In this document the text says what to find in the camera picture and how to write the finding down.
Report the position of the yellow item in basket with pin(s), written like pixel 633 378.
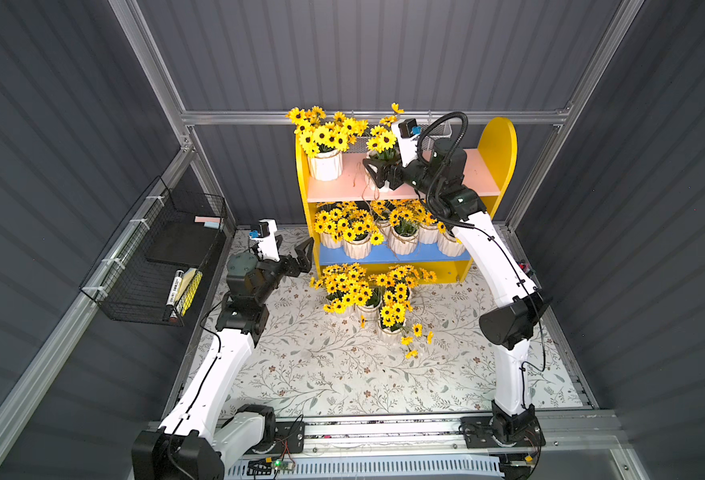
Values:
pixel 185 291

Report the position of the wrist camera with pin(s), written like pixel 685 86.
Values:
pixel 406 133
pixel 263 234

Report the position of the pink sticky notes pad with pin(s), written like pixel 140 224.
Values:
pixel 209 221

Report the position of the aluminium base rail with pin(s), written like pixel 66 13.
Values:
pixel 579 444

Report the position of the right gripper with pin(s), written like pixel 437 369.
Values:
pixel 392 174

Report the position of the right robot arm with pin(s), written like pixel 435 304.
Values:
pixel 438 181

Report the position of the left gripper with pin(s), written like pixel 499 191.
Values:
pixel 289 264

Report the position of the white marker in basket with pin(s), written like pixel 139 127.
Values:
pixel 173 288

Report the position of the green circuit board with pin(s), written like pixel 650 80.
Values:
pixel 269 467

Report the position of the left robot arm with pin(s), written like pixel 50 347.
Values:
pixel 189 444

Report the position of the white mesh desk tray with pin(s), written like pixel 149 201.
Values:
pixel 442 131

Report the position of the yellow wooden shelf unit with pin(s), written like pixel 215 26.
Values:
pixel 488 171

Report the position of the black wire wall basket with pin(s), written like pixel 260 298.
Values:
pixel 131 282

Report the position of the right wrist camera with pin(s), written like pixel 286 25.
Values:
pixel 406 133

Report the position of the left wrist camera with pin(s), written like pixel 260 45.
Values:
pixel 263 234

